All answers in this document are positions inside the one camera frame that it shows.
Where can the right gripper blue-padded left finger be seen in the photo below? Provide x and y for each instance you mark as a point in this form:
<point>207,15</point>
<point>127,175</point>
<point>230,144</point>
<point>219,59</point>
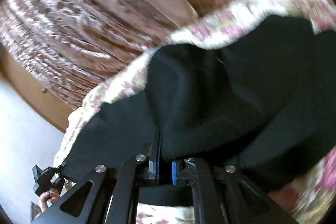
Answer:
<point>154,158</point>

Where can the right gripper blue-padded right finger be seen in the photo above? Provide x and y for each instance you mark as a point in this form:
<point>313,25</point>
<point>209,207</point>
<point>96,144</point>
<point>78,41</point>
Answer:
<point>177,172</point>

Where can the brown wooden baseboard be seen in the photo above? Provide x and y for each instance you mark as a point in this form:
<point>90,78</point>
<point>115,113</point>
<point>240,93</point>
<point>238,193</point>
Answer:
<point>46,104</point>

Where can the black pants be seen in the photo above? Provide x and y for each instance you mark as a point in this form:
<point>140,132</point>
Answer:
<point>265,103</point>

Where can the white floral bedspread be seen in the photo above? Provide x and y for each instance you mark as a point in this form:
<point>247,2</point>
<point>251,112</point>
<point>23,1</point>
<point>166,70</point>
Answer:
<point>306,198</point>

